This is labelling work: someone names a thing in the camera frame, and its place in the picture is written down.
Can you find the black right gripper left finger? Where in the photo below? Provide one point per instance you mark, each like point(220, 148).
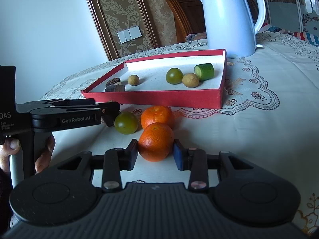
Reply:
point(115, 161)

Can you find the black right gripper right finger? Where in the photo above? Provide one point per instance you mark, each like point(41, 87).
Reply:
point(194, 160)

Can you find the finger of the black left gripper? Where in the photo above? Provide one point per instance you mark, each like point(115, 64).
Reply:
point(110, 111)

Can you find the green round plum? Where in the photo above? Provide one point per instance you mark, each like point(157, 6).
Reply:
point(126, 123)
point(174, 76)

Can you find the dark brown water chestnut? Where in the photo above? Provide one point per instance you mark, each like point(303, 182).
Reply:
point(113, 81)

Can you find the orange mandarin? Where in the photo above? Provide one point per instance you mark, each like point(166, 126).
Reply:
point(155, 142)
point(161, 114)

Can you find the person's left hand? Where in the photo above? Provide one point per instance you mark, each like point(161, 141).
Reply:
point(13, 146)

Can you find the dark square cake piece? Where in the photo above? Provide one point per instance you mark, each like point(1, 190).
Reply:
point(115, 88)

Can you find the tan longan fruit left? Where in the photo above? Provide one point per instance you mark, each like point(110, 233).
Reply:
point(133, 80)

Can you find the tan longan fruit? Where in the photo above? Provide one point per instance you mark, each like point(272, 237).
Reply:
point(190, 80)
point(133, 80)

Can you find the red shallow cardboard box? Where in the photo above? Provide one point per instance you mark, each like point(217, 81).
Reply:
point(153, 88)

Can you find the tan longan fruit right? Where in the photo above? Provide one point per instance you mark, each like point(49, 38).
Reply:
point(190, 80)

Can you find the green cucumber piece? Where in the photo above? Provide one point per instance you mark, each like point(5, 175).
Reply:
point(204, 71)

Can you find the pink patterned pillow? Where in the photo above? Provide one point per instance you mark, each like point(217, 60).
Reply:
point(195, 36)

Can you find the brown wooden headboard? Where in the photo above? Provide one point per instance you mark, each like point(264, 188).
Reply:
point(188, 17)

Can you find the white electric kettle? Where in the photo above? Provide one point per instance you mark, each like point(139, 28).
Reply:
point(229, 25)

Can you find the striped colourful blanket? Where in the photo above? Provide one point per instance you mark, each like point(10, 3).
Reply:
point(305, 36)

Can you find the mirrored sliding wardrobe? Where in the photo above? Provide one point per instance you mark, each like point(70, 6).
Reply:
point(293, 15)

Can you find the white wall light switch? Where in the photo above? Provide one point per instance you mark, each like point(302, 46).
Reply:
point(129, 34)

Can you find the brown wall moulding frame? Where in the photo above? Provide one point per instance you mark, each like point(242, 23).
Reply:
point(113, 16)

